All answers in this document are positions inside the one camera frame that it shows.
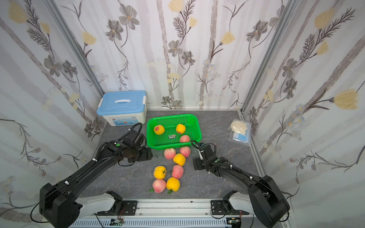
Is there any yellow peach with red blush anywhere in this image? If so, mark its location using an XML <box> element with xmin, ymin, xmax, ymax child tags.
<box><xmin>154</xmin><ymin>125</ymin><xmax>165</xmax><ymax>135</ymax></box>

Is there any aluminium front rail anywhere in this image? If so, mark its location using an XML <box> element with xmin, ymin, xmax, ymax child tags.
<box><xmin>77</xmin><ymin>192</ymin><xmax>256</xmax><ymax>218</ymax></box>

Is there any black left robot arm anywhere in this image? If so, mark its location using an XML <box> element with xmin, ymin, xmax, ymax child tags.
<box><xmin>36</xmin><ymin>129</ymin><xmax>153</xmax><ymax>228</ymax></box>

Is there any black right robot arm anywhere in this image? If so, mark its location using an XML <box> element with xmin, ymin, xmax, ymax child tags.
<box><xmin>191</xmin><ymin>140</ymin><xmax>290</xmax><ymax>228</ymax></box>

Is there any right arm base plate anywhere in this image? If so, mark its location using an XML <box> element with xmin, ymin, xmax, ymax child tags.
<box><xmin>210</xmin><ymin>199</ymin><xmax>249</xmax><ymax>217</ymax></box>

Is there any yellow peach bottom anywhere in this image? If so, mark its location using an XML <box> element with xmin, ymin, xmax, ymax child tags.
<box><xmin>166</xmin><ymin>177</ymin><xmax>180</xmax><ymax>194</ymax></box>

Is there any blue lid storage box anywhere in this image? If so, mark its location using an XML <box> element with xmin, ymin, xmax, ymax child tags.
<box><xmin>97</xmin><ymin>90</ymin><xmax>147</xmax><ymax>126</ymax></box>

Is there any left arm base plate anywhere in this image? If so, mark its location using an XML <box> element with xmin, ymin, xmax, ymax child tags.
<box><xmin>96</xmin><ymin>200</ymin><xmax>138</xmax><ymax>216</ymax></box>

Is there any green plastic perforated basket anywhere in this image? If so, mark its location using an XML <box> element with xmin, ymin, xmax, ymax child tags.
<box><xmin>146</xmin><ymin>114</ymin><xmax>202</xmax><ymax>151</ymax></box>

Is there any pink peach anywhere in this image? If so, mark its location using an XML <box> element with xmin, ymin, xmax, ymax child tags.
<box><xmin>180</xmin><ymin>135</ymin><xmax>191</xmax><ymax>143</ymax></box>
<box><xmin>163</xmin><ymin>148</ymin><xmax>176</xmax><ymax>160</ymax></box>
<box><xmin>149</xmin><ymin>179</ymin><xmax>166</xmax><ymax>193</ymax></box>
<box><xmin>172</xmin><ymin>165</ymin><xmax>184</xmax><ymax>179</ymax></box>
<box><xmin>180</xmin><ymin>146</ymin><xmax>191</xmax><ymax>158</ymax></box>

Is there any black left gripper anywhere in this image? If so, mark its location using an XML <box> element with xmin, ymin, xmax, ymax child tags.
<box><xmin>129</xmin><ymin>147</ymin><xmax>156</xmax><ymax>162</ymax></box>

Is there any small green circuit board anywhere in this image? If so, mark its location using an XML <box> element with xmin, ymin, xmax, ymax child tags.
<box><xmin>109</xmin><ymin>218</ymin><xmax>125</xmax><ymax>226</ymax></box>

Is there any clear bag of white gloves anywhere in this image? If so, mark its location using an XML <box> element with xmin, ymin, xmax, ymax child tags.
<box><xmin>228</xmin><ymin>119</ymin><xmax>252</xmax><ymax>135</ymax></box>

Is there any blue face mask pack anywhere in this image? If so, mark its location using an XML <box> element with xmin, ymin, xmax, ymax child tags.
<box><xmin>229</xmin><ymin>132</ymin><xmax>251</xmax><ymax>145</ymax></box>

